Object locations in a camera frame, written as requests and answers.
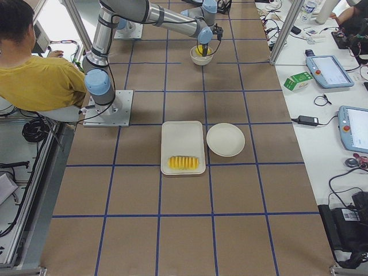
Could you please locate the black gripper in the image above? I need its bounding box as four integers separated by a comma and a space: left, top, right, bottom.
201, 24, 223, 56

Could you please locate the yellow lemon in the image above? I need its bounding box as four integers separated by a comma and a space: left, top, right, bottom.
194, 45, 213, 56

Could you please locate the white ceramic bowl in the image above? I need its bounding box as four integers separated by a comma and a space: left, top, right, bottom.
190, 46, 213, 66

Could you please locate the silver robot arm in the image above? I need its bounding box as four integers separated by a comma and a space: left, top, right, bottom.
83, 1, 223, 117

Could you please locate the cream rectangular tray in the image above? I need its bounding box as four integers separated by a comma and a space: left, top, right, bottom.
160, 121, 206, 175

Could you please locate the round cream plate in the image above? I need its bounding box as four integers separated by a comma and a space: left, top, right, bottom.
206, 123, 246, 157

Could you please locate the green white carton box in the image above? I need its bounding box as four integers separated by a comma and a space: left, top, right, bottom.
283, 72, 313, 91

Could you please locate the clear plastic water bottle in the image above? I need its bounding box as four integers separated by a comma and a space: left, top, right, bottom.
300, 0, 317, 24

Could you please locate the sliced yellow pineapple toy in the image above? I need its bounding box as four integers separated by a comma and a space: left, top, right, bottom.
167, 156, 199, 170

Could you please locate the white paper roll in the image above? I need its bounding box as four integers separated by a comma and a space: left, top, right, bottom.
315, 0, 339, 25

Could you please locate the upper blue teach pendant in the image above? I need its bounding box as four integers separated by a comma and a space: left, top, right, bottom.
305, 55, 354, 89

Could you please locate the blue teach pendant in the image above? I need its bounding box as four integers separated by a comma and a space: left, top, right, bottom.
338, 106, 367, 154
305, 55, 354, 89

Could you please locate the black power adapter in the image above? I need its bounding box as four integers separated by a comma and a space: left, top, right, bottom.
298, 116, 319, 127

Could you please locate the white chair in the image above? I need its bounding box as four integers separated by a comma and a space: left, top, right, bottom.
0, 94, 81, 124

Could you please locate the lower blue teach pendant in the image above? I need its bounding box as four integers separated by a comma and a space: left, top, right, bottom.
338, 106, 367, 154

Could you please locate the person in yellow shirt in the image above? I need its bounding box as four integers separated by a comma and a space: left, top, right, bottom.
1, 1, 87, 112

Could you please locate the black equipment case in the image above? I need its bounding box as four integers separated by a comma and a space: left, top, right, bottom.
318, 191, 367, 269

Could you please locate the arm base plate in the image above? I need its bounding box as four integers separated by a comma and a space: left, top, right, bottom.
83, 90, 133, 127
114, 20, 143, 40

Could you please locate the aluminium frame post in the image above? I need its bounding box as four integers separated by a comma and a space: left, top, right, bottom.
269, 0, 304, 65

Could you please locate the small black cable loop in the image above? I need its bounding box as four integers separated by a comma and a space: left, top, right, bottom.
313, 94, 332, 106

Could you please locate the black coiled cable bundle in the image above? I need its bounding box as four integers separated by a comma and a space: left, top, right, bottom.
22, 117, 51, 144

